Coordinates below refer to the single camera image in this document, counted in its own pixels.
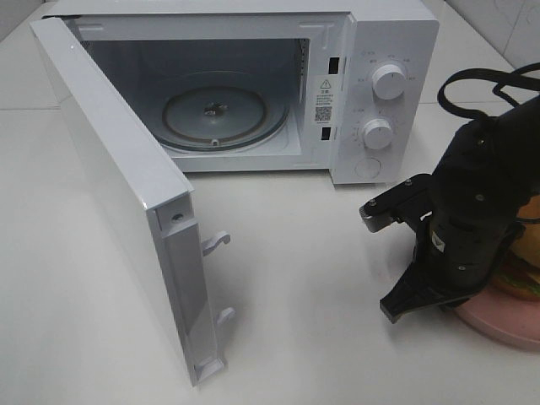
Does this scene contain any round white door release button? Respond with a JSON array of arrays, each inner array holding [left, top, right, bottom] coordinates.
[[354, 157, 382, 179]]

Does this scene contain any glass microwave turntable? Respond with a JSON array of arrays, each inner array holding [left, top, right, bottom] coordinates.
[[154, 71, 290, 153]]

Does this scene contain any pink round plate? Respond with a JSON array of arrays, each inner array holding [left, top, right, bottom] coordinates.
[[455, 287, 539, 352]]

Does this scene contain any white microwave oven body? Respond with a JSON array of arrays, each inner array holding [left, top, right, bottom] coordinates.
[[37, 1, 439, 184]]

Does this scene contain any lower white microwave knob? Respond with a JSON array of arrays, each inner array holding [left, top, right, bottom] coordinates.
[[362, 118, 394, 150]]

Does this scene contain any white microwave door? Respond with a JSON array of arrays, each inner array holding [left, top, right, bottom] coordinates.
[[31, 18, 235, 386]]

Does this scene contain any burger with sesame-free bun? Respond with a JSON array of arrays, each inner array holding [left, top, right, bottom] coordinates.
[[491, 197, 540, 303]]

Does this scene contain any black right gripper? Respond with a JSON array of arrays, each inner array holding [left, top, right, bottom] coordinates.
[[359, 174, 525, 324]]

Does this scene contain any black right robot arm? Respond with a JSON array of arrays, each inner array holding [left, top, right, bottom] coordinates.
[[359, 98, 539, 323]]

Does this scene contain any upper white microwave knob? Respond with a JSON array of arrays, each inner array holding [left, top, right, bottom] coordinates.
[[371, 63, 406, 100]]

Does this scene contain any white microwave knob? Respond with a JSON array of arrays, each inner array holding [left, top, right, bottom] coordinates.
[[362, 118, 394, 150], [371, 63, 406, 100]]

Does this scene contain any white warning label sticker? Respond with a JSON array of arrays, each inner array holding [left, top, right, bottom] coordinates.
[[311, 75, 338, 126]]

